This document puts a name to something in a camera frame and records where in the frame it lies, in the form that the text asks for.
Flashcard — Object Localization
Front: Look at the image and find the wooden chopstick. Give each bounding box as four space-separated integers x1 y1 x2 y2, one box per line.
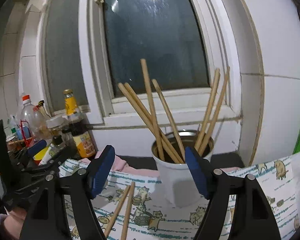
194 68 220 151
117 82 182 164
199 66 230 157
140 59 165 161
123 81 184 163
120 181 135 240
104 185 130 238
152 79 185 160

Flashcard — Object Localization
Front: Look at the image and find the small dark cap bottle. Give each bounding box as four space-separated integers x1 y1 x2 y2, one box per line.
52 134 65 149

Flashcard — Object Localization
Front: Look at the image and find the glass spice jar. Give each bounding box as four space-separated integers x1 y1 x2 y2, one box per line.
62 125 73 145

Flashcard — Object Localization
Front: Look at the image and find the clear plastic jar white lid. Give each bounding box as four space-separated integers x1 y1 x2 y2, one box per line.
46 115 65 137

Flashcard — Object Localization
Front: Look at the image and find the clear plastic bottle red cap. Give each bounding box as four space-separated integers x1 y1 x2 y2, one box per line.
19 94 52 147

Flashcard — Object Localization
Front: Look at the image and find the soy sauce bottle yellow label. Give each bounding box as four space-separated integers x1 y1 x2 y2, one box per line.
63 89 96 158

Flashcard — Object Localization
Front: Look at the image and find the pink cloth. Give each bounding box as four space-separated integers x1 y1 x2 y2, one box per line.
79 151 161 178

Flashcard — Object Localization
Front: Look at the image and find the cat pattern cloth mat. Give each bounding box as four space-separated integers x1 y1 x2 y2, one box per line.
57 149 300 240

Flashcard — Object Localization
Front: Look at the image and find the white chopstick holder cup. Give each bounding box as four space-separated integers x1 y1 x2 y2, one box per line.
152 129 214 207

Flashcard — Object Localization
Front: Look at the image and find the white window frame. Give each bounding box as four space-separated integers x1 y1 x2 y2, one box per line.
36 0 266 165

